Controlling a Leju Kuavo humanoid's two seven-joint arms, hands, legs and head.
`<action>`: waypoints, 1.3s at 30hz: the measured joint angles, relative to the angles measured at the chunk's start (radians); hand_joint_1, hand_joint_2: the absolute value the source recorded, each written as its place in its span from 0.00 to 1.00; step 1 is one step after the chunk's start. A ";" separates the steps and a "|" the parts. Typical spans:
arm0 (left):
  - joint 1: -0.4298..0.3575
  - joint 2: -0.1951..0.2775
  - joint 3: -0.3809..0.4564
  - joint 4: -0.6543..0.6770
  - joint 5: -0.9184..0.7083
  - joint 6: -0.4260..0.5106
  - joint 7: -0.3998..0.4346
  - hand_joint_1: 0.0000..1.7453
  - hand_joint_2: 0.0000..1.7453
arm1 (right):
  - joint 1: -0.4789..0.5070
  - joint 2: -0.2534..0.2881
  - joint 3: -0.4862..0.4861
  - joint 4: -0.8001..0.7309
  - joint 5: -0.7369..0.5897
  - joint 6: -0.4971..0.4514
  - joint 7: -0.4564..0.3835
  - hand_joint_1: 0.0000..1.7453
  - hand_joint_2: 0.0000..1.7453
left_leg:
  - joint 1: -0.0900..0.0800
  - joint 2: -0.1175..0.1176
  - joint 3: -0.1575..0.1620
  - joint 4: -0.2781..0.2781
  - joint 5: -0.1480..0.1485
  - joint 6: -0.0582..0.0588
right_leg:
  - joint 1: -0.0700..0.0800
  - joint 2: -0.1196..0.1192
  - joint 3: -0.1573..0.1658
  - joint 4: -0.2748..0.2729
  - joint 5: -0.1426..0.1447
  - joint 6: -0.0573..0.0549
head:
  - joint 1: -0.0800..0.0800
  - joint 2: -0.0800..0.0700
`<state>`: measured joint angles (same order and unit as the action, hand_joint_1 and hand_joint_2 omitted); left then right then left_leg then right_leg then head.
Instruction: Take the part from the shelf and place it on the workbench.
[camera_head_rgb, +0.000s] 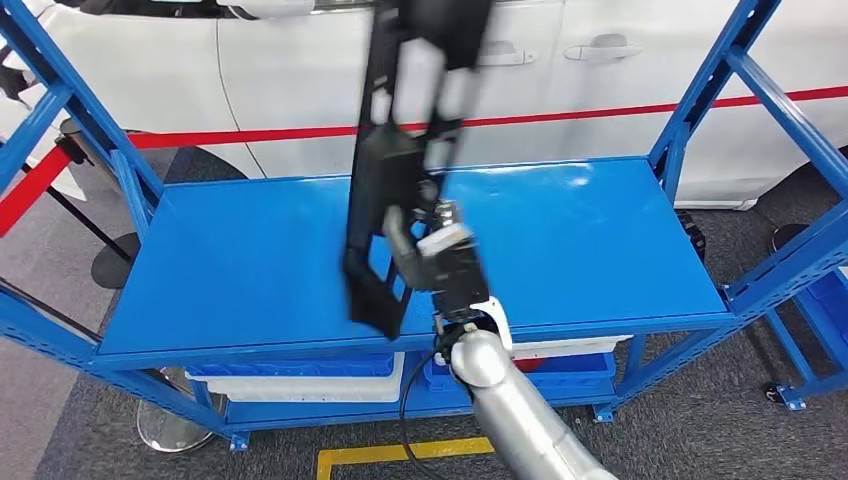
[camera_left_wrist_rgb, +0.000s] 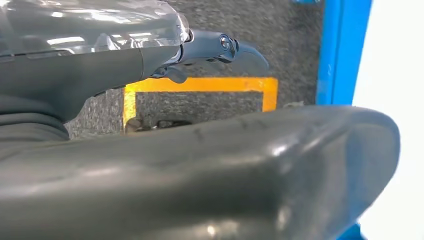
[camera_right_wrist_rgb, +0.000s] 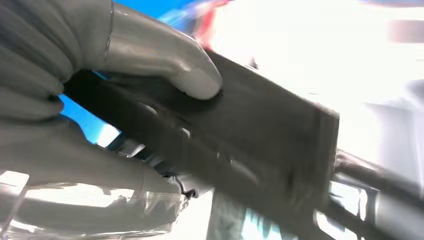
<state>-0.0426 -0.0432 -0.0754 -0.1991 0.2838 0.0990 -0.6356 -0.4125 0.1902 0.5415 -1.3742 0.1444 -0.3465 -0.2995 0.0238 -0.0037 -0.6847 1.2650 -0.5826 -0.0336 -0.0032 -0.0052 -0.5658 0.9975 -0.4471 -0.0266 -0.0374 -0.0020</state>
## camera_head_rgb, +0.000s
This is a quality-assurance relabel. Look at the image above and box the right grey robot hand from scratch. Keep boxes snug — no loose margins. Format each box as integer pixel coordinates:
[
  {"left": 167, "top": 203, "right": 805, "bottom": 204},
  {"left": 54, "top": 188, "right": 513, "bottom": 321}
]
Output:
[{"left": 382, "top": 198, "right": 493, "bottom": 326}]

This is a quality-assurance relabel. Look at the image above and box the black plastic panel part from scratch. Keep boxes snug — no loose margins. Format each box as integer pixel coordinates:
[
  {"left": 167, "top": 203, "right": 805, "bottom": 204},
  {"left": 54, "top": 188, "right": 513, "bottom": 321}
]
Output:
[{"left": 341, "top": 0, "right": 495, "bottom": 342}]

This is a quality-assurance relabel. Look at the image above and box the blue metal shelf rack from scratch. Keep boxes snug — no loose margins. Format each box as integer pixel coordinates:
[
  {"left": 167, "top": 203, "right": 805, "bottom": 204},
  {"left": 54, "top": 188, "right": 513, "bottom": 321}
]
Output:
[{"left": 0, "top": 0, "right": 848, "bottom": 453}]

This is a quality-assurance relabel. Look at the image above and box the blue wheeled shelf rack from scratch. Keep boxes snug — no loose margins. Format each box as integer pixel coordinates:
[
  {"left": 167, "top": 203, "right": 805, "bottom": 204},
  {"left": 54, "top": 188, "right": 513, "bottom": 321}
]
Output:
[{"left": 761, "top": 264, "right": 848, "bottom": 412}]

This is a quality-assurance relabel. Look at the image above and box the white plastic crate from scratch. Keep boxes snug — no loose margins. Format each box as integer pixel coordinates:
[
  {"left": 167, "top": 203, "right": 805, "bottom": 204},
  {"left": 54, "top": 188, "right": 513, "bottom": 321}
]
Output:
[
  {"left": 185, "top": 351, "right": 407, "bottom": 404},
  {"left": 510, "top": 334, "right": 634, "bottom": 362}
]

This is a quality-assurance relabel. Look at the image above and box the blue plastic crate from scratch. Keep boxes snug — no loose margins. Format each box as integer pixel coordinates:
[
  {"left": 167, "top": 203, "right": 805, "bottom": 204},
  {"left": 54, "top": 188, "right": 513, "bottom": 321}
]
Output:
[
  {"left": 423, "top": 351, "right": 617, "bottom": 392},
  {"left": 794, "top": 270, "right": 848, "bottom": 359}
]

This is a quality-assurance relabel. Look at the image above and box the black ribbed block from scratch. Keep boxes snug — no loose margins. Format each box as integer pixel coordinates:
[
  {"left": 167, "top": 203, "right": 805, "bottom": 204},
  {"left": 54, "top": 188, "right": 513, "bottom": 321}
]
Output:
[{"left": 675, "top": 210, "right": 708, "bottom": 263}]

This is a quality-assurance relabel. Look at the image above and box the red barrier belt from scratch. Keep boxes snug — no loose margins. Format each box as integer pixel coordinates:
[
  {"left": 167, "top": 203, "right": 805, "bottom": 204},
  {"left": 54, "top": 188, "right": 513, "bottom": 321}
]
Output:
[
  {"left": 125, "top": 84, "right": 848, "bottom": 150},
  {"left": 0, "top": 145, "right": 71, "bottom": 238}
]

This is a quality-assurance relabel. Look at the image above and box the white car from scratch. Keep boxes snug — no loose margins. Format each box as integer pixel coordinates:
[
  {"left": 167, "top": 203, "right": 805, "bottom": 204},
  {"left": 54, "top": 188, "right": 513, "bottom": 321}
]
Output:
[{"left": 0, "top": 0, "right": 848, "bottom": 212}]

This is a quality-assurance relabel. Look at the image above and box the thin black pole stand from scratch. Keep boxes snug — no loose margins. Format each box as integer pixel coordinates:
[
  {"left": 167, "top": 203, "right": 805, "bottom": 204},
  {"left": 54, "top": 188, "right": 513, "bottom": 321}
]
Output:
[{"left": 19, "top": 162, "right": 142, "bottom": 291}]

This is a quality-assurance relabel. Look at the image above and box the grey stanchion with belt head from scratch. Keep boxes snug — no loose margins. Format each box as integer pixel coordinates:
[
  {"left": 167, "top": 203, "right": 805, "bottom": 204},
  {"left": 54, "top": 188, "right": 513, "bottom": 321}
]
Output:
[{"left": 56, "top": 117, "right": 134, "bottom": 200}]

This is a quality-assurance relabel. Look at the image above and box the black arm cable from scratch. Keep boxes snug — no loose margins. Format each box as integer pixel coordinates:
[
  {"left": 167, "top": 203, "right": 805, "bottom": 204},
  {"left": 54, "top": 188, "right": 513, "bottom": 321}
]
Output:
[{"left": 398, "top": 331, "right": 465, "bottom": 480}]

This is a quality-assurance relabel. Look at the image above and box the chrome stanchion post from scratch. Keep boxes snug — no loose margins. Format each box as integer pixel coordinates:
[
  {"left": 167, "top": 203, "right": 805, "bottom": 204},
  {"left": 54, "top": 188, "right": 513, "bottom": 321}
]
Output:
[{"left": 0, "top": 276, "right": 230, "bottom": 455}]

